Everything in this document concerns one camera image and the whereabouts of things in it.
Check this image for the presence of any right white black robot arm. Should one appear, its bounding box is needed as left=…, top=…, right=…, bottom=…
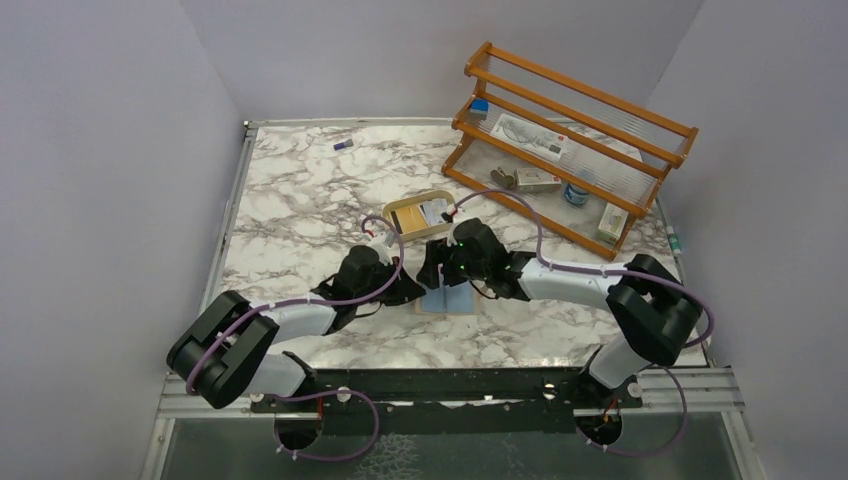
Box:
left=416, top=218, right=704, bottom=392

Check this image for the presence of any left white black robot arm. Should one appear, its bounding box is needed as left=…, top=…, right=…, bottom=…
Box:
left=166, top=245, right=426, bottom=409

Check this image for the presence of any yellow card with black stripe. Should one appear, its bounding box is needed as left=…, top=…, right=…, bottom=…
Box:
left=389, top=205, right=428, bottom=234

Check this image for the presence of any beige oval tray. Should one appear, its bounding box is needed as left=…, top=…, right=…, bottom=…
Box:
left=382, top=190, right=455, bottom=243

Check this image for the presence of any metal binder clip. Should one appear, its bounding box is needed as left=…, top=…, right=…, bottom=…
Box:
left=490, top=168, right=517, bottom=190

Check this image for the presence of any small grey box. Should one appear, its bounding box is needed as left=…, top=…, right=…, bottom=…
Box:
left=513, top=167, right=562, bottom=193

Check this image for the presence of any blue white small jar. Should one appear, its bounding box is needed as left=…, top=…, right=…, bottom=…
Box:
left=563, top=183, right=591, bottom=207

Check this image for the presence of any clear printed packet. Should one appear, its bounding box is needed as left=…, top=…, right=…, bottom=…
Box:
left=491, top=113, right=573, bottom=162

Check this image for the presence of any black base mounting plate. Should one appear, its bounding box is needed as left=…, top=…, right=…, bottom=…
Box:
left=250, top=367, right=643, bottom=446

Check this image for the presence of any orange wooden shelf rack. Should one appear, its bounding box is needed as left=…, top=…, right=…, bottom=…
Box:
left=442, top=42, right=698, bottom=260

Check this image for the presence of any green white small box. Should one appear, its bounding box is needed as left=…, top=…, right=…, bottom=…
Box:
left=595, top=203, right=629, bottom=245

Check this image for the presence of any blue grey eraser block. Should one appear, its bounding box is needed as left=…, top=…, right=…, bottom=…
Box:
left=468, top=98, right=489, bottom=121

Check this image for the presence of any green white tube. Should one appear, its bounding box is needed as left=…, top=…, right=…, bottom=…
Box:
left=665, top=226, right=682, bottom=257

